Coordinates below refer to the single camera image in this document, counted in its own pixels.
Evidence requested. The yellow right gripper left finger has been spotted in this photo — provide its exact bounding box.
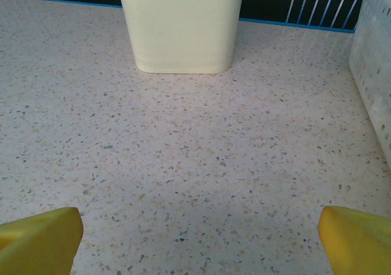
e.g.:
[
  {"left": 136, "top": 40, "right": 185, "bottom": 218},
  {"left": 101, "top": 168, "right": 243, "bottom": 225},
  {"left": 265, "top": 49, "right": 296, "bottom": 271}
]
[{"left": 0, "top": 207, "right": 84, "bottom": 275}]

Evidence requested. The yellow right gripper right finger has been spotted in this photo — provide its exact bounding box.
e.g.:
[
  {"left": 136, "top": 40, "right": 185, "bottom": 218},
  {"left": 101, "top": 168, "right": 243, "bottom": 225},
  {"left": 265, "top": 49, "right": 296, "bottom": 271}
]
[{"left": 318, "top": 205, "right": 391, "bottom": 275}]

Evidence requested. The white plastic mesh basket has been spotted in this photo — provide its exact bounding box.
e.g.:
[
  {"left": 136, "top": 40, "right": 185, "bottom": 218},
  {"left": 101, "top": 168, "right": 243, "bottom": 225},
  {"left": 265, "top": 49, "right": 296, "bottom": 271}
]
[{"left": 348, "top": 0, "right": 391, "bottom": 156}]

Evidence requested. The blue table rim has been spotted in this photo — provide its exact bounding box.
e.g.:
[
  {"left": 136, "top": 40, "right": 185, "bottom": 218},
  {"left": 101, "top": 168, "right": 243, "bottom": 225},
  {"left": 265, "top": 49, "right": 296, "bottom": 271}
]
[{"left": 0, "top": 0, "right": 357, "bottom": 33}]

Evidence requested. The cream knife block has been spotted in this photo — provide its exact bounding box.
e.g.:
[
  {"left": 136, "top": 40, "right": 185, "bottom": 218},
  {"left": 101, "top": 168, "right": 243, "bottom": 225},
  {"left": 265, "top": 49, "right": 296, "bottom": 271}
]
[{"left": 117, "top": 0, "right": 244, "bottom": 74}]

